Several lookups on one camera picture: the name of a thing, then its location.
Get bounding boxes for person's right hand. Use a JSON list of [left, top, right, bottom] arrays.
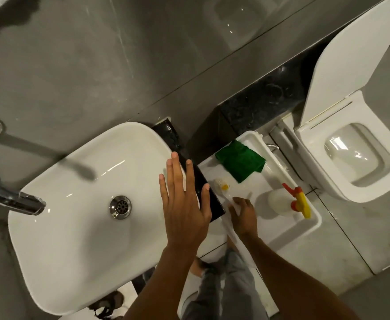
[[229, 196, 259, 240]]

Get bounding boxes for person's left hand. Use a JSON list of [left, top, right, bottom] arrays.
[[158, 152, 213, 256]]

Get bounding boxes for white brush with yellow collar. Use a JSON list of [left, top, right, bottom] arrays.
[[215, 178, 253, 260]]

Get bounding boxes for person's right forearm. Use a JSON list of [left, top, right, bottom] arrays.
[[240, 234, 362, 320]]

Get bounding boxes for person's left forearm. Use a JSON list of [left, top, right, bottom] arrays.
[[123, 245, 200, 320]]

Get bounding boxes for black stone basin counter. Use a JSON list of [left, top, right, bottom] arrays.
[[152, 123, 226, 224]]

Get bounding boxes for white spray bottle red-yellow nozzle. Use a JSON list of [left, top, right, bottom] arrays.
[[267, 183, 312, 220]]

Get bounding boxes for white plastic tray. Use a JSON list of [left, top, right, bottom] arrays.
[[198, 130, 323, 252]]

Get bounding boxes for green cleaning cloth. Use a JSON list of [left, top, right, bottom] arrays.
[[214, 139, 267, 184]]

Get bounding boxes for chrome basin drain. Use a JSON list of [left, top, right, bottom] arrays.
[[109, 195, 132, 220]]

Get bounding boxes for grey jeans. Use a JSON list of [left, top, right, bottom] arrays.
[[181, 248, 269, 320]]

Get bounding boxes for white ceramic wash basin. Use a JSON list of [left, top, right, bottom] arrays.
[[8, 122, 202, 316]]

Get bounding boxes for black stone ledge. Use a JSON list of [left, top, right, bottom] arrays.
[[219, 28, 390, 137]]

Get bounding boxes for white toilet bowl with seat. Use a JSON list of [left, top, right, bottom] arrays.
[[294, 91, 390, 204]]

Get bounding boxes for black sandal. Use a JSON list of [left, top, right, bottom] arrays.
[[88, 290, 125, 320]]

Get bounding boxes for chrome faucet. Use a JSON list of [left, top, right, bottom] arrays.
[[0, 135, 46, 216]]

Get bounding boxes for white toilet lid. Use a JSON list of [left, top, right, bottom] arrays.
[[302, 0, 390, 127]]

